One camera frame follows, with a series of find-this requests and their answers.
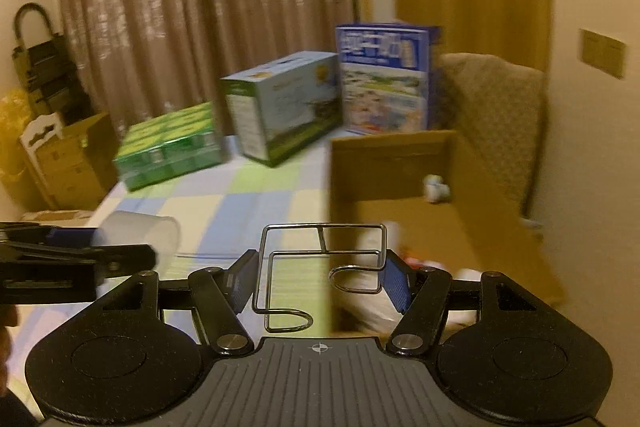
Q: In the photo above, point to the printed brown cardboard box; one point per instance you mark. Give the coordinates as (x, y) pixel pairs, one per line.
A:
(75, 167)

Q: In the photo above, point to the gold wall socket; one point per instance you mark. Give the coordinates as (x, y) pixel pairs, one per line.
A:
(614, 59)
(591, 48)

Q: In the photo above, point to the brown patterned curtain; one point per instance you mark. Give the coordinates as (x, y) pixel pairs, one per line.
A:
(200, 7)

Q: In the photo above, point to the blue green checked tablecloth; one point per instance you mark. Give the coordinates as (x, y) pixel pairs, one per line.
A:
(225, 212)

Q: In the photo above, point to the white square night light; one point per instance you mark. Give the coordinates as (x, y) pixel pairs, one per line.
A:
(145, 232)

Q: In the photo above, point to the small white green-label bottle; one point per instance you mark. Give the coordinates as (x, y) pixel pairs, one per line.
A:
(436, 189)

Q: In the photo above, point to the yellow plastic bag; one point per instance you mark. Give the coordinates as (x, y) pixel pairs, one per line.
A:
(12, 117)

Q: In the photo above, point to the quilted beige chair back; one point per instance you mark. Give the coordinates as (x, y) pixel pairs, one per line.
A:
(490, 117)

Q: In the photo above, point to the white carved chair back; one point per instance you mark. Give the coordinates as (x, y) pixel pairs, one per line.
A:
(42, 127)

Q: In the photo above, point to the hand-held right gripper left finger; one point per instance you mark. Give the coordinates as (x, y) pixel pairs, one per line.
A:
(245, 277)

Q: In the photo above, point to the blue illustrated milk carton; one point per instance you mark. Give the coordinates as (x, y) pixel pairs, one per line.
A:
(385, 82)

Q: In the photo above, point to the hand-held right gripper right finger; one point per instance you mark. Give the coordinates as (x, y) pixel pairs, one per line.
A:
(395, 282)

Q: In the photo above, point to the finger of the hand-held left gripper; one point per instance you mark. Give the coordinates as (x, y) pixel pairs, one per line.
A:
(125, 257)
(75, 238)

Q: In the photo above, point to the green tissue box pack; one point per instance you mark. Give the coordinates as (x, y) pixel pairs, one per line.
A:
(170, 147)

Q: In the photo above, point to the green white carton box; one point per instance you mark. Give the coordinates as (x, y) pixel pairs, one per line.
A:
(290, 117)

